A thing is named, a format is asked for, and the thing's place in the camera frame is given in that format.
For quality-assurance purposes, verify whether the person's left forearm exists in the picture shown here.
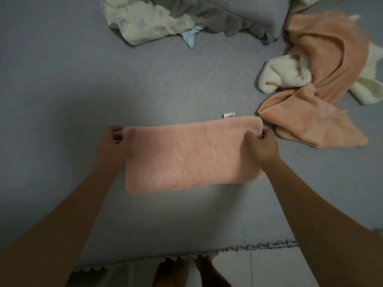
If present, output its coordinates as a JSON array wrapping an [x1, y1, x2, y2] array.
[[0, 164, 125, 287]]

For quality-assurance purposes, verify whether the person's foot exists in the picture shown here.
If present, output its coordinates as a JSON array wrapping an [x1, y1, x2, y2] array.
[[153, 256, 190, 287], [195, 253, 232, 287]]

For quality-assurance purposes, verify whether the pink towel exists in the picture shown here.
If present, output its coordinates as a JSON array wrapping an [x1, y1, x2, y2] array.
[[122, 112, 266, 196]]

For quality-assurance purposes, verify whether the person's left foot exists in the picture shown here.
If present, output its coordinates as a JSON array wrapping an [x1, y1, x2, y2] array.
[[153, 256, 190, 287]]

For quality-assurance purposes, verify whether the person's right foot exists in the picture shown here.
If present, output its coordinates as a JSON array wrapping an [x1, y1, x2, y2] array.
[[195, 253, 232, 287]]

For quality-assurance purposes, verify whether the person's right forearm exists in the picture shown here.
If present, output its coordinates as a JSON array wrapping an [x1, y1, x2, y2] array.
[[263, 160, 383, 287]]

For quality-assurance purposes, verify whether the light blue cloth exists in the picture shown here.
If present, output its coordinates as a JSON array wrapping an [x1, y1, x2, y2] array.
[[181, 26, 204, 49]]

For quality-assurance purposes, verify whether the grey ruffled pillow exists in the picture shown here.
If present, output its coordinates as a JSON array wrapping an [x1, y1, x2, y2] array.
[[156, 0, 292, 45]]

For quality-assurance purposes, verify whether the person's right hand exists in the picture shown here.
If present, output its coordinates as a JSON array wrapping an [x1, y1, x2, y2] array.
[[244, 129, 282, 171]]

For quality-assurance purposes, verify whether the cream cloth with blue print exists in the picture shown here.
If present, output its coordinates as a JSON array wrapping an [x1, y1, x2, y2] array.
[[101, 0, 196, 46]]

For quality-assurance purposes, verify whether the person's left hand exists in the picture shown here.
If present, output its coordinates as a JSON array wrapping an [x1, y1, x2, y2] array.
[[95, 126, 128, 171]]

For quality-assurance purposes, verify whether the cream fluffy towel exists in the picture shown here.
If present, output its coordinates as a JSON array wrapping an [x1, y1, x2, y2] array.
[[257, 42, 383, 105]]

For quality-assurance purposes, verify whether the white bed skirt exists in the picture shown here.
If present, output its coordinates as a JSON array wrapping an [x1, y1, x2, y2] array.
[[100, 260, 157, 287]]

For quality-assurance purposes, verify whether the orange towel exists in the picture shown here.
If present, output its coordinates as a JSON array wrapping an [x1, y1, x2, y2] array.
[[257, 11, 371, 148]]

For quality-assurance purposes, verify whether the grey quilted bed cover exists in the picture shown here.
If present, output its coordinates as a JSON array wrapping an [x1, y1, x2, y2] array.
[[0, 0, 383, 273]]

